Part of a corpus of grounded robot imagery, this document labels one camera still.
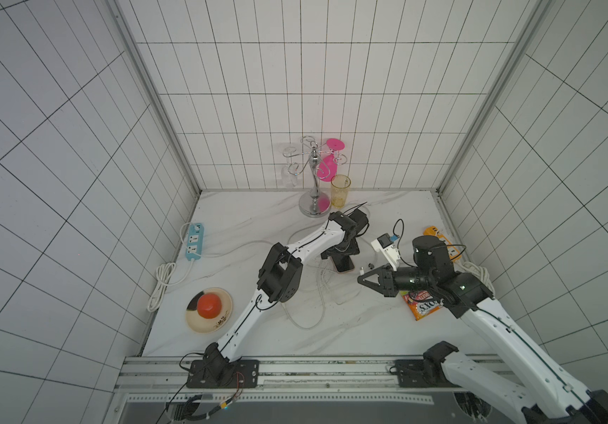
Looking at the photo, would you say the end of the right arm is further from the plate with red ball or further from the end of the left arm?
the plate with red ball

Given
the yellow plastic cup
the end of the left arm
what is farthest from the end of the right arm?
the yellow plastic cup

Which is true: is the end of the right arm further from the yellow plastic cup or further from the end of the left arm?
the yellow plastic cup

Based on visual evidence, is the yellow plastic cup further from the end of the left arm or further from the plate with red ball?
the plate with red ball

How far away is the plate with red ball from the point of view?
821mm
